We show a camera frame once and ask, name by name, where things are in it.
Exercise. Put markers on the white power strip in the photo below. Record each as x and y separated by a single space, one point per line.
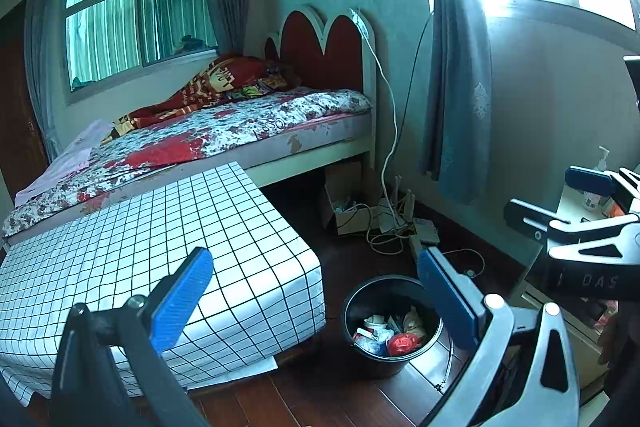
416 249

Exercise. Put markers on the white modem box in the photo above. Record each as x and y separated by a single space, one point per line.
425 229

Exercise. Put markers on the dark cloth bundle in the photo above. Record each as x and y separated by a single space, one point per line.
192 44

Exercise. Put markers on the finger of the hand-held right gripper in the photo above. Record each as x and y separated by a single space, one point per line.
590 179
530 214

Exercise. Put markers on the white bed with red headboard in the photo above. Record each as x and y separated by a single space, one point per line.
320 147

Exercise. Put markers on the person's right hand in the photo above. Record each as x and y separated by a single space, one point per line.
610 337

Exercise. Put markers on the red round wrapper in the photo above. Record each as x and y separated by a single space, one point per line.
401 344

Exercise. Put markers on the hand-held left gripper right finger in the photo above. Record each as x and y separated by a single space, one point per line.
447 302

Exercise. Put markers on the white pump bottle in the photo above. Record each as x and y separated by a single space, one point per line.
592 202

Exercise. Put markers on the window with green bars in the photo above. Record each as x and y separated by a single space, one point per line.
125 7

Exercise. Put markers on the beige bag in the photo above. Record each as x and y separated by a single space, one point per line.
414 322

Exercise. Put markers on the red printed blanket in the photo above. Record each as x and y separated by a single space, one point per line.
210 87

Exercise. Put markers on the pink cloth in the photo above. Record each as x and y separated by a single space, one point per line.
65 162

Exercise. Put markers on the cardboard box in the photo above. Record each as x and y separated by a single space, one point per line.
345 222

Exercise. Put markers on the white router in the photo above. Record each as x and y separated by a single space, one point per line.
387 217

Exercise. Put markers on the brown wooden door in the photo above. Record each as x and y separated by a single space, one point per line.
17 107

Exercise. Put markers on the black bin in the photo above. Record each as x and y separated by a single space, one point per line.
360 359

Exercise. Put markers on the white cabinet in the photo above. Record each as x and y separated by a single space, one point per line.
567 207

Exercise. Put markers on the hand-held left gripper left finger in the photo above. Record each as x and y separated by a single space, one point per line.
182 302

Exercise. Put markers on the blue-grey patterned curtain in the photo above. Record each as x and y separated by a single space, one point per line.
452 82

